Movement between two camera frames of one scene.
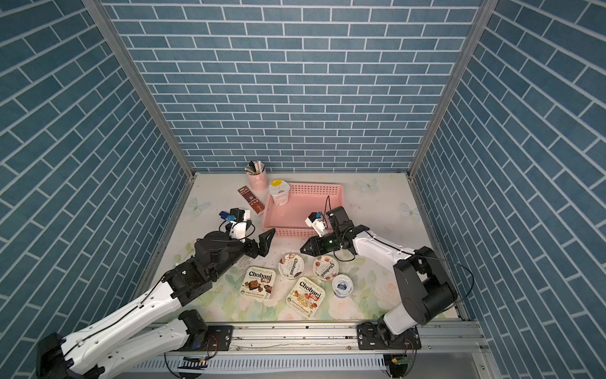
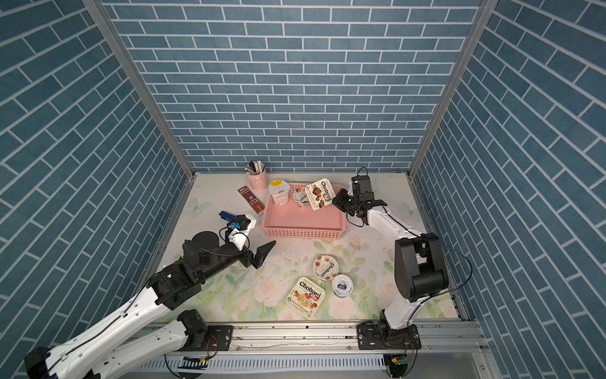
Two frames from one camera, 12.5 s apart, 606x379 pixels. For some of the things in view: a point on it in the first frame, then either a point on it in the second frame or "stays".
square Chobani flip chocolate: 258,283 -> 319,193
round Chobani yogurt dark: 291,265 -> 300,197
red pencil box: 253,201 stays
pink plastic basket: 304,199 stays
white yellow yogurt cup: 279,189 stays
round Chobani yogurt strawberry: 325,268 stays
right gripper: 317,248 -> 338,200
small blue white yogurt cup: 342,285 stays
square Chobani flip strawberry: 305,298 stays
